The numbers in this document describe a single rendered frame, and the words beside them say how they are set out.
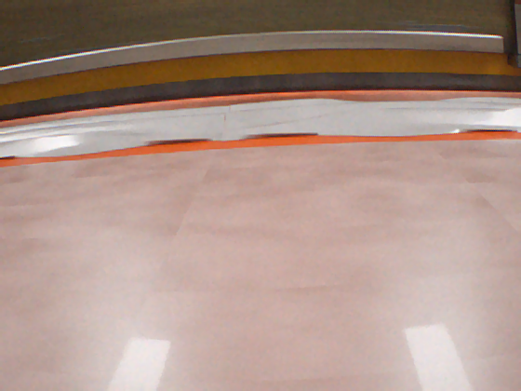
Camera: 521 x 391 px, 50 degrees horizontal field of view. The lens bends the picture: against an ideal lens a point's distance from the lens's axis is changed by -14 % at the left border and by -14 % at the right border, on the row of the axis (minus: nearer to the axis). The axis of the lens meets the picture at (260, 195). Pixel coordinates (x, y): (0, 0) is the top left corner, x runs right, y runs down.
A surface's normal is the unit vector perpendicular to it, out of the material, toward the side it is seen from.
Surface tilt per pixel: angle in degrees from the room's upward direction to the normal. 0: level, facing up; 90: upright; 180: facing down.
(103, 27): 90
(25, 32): 90
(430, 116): 39
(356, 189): 0
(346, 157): 0
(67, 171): 0
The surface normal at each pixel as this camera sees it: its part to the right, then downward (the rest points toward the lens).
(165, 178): -0.06, -0.96
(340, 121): -0.06, -0.59
